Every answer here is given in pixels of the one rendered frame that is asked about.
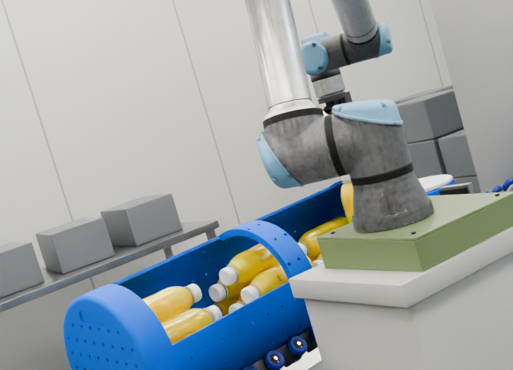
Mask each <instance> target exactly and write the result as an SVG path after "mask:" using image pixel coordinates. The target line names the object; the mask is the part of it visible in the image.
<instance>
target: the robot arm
mask: <svg viewBox="0 0 513 370"><path fill-rule="evenodd" d="M244 1H245V4H246V8H247V14H248V18H249V22H250V29H251V32H252V36H253V42H254V46H255V51H256V57H257V61H258V64H259V68H260V75H261V79H262V83H263V89H264V93H265V96H266V103H267V107H268V113H267V114H266V116H265V118H264V119H263V128H264V131H261V132H260V133H259V134H257V137H256V141H257V148H258V151H259V154H260V158H261V160H262V163H263V165H264V168H265V170H266V172H267V174H268V175H269V177H270V178H271V180H272V181H273V183H274V184H275V185H277V186H278V187H280V188H294V187H298V186H299V187H303V186H304V185H307V184H311V183H315V182H320V181H324V180H327V179H333V178H336V177H341V176H343V175H350V179H351V182H352V186H353V216H352V222H353V228H354V231H355V232H357V233H378V232H383V231H387V230H394V229H397V228H400V227H405V226H408V225H411V224H415V223H417V222H419V221H422V220H424V219H426V218H428V217H430V216H431V215H432V214H433V213H434V206H433V203H432V200H431V199H430V197H428V196H427V194H426V192H425V190H424V188H423V187H422V185H421V183H420V182H419V180H418V178H417V176H416V175H415V171H414V168H413V165H412V161H411V156H410V152H409V149H408V144H407V140H406V137H405V132H404V128H403V121H402V120H401V118H400V114H399V112H398V107H397V105H396V103H395V102H394V101H392V100H390V99H386V98H381V99H371V100H364V101H354V102H353V101H352V98H351V95H350V92H344V90H345V85H344V81H343V78H342V75H340V74H341V73H340V68H341V67H344V66H349V65H351V64H354V63H359V62H362V61H365V60H371V59H373V58H379V57H380V56H384V55H386V54H389V53H391V52H392V50H393V45H392V38H391V34H390V31H389V27H388V25H387V23H386V22H380V23H379V22H377V23H376V19H375V17H374V14H373V10H372V8H371V5H370V3H369V0H331V3H332V5H333V7H334V10H335V12H336V14H337V17H338V20H339V22H340V25H341V27H342V29H343V31H344V33H342V34H338V35H335V36H332V37H330V34H329V33H328V32H322V33H319V34H314V35H311V36H308V37H305V38H303V39H302V40H301V45H302V46H301V47H300V43H299V39H298V33H297V30H296V26H295V19H294V16H293V12H292V6H291V2H290V0H244ZM306 74H308V75H310V78H311V82H313V83H312V85H313V87H314V90H315V95H316V98H319V99H318V104H324V103H325V104H326V106H325V107H324V109H323V110H322V107H320V106H319V105H317V104H315V103H314V102H313V101H312V98H311V92H310V88H309V84H308V78H307V75H306ZM332 76H333V77H332ZM322 79H323V80H322ZM319 80H320V81H319Z"/></svg>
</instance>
